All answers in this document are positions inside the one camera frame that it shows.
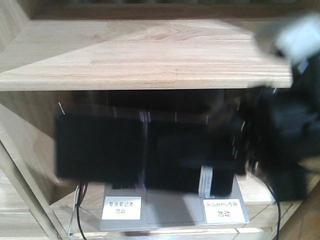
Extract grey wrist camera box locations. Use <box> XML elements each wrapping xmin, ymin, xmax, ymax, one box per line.
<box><xmin>254</xmin><ymin>11</ymin><xmax>320</xmax><ymax>65</ymax></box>

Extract low wooden shelf unit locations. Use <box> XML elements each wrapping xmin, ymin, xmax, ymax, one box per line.
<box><xmin>0</xmin><ymin>0</ymin><xmax>320</xmax><ymax>240</ymax></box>

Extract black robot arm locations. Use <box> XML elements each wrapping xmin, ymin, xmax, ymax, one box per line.
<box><xmin>234</xmin><ymin>54</ymin><xmax>320</xmax><ymax>202</ymax></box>

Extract silver laptop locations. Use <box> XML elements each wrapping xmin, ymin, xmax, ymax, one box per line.
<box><xmin>100</xmin><ymin>89</ymin><xmax>249</xmax><ymax>232</ymax></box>

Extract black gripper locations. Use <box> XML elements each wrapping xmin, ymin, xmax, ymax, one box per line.
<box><xmin>232</xmin><ymin>86</ymin><xmax>320</xmax><ymax>202</ymax></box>

